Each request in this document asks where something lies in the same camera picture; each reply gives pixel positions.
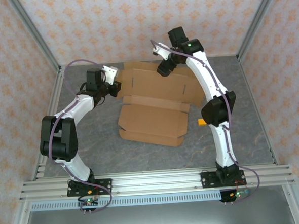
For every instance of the small orange block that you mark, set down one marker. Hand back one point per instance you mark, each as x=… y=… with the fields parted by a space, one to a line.
x=201 y=122

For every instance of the long aluminium mounting rail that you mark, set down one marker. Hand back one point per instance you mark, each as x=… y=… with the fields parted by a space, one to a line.
x=156 y=181

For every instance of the aluminium frame post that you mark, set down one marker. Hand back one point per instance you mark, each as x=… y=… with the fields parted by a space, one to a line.
x=258 y=19
x=34 y=32

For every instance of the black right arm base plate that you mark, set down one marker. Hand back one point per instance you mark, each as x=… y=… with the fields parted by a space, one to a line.
x=207 y=179

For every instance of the brown cardboard paper box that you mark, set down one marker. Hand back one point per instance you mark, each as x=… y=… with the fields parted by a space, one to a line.
x=152 y=111

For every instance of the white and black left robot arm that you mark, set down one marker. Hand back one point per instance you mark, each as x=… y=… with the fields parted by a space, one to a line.
x=85 y=103

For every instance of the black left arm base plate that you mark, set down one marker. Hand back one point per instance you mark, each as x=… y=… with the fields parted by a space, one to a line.
x=105 y=183

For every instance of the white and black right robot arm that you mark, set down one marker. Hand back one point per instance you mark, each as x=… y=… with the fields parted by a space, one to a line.
x=200 y=73

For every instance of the aluminium frame leg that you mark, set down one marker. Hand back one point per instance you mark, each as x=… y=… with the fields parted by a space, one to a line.
x=19 y=221
x=296 y=204

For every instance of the aluminium table side rail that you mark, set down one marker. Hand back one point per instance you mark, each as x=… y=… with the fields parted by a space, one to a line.
x=250 y=85
x=54 y=97

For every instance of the small green-lit controller board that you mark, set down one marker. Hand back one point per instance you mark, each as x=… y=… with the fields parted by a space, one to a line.
x=89 y=202
x=237 y=194

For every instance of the grey metal shelf panel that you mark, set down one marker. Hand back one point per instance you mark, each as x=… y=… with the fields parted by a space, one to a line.
x=158 y=218

